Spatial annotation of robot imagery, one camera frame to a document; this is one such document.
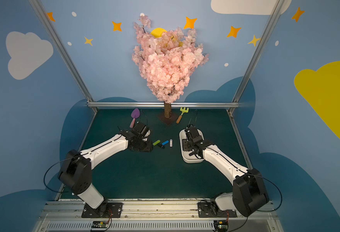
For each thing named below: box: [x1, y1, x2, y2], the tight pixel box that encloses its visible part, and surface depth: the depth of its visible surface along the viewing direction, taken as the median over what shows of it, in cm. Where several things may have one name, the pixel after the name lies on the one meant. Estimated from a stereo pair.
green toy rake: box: [175, 106, 190, 124], surface depth 124 cm
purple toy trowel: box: [129, 107, 141, 129], surface depth 121 cm
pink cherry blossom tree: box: [131, 15, 210, 126], surface depth 75 cm
